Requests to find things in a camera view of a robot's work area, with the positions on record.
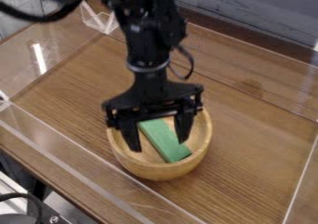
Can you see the clear acrylic corner bracket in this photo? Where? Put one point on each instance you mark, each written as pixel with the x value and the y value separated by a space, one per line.
pixel 99 21

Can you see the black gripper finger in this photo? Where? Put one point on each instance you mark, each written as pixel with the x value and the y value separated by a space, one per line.
pixel 128 130
pixel 183 121

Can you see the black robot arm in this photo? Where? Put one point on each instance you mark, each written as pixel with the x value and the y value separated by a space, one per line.
pixel 154 29

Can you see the black metal mount plate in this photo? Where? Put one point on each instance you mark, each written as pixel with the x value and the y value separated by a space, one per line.
pixel 44 210

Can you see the clear acrylic tray wall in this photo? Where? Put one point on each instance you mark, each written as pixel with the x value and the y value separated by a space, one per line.
pixel 258 175

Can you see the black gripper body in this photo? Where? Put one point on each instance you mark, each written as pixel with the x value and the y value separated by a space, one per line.
pixel 154 97

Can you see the green rectangular block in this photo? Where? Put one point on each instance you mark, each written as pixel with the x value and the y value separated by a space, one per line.
pixel 164 141

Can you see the brown wooden bowl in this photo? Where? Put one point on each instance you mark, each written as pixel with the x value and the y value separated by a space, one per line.
pixel 146 164

